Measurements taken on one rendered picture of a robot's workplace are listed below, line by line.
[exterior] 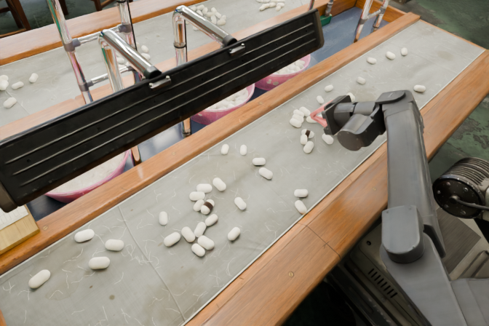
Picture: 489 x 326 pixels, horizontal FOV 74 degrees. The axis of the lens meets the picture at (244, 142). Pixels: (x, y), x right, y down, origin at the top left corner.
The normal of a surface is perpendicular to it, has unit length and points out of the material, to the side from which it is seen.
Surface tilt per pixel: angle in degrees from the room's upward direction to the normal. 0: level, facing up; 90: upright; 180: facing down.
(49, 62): 0
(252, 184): 0
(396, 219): 44
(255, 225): 0
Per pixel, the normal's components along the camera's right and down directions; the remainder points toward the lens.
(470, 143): 0.08, -0.66
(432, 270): -0.53, -0.78
